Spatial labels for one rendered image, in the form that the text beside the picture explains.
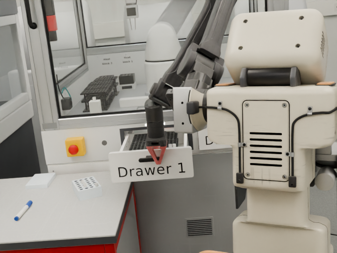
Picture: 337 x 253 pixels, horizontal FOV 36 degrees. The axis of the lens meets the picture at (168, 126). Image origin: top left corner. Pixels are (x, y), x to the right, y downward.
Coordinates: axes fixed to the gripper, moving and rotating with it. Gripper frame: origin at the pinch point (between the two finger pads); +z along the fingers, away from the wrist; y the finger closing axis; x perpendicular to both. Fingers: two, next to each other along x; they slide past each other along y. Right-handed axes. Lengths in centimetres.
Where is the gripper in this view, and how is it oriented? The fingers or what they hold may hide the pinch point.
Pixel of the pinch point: (158, 161)
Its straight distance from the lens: 174.7
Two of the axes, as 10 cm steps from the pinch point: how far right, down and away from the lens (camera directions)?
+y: 0.4, -2.8, 9.6
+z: 0.7, 9.6, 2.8
